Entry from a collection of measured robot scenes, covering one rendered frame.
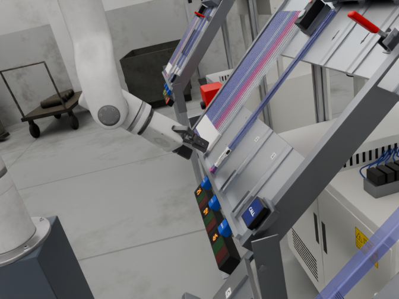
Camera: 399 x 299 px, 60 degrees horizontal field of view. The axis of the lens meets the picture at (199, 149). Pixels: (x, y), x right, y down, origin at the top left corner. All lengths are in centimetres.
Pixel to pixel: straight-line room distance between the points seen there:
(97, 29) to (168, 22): 474
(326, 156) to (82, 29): 55
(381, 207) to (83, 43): 78
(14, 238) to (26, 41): 505
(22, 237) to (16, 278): 10
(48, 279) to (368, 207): 79
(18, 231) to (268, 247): 60
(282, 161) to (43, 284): 64
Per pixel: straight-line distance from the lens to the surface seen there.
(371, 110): 67
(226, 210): 76
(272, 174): 73
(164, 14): 552
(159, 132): 84
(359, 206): 94
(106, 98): 75
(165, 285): 172
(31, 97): 602
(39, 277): 95
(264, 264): 66
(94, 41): 80
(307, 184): 66
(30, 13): 583
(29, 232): 98
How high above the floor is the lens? 116
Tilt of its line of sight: 23 degrees down
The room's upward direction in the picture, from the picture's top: 13 degrees counter-clockwise
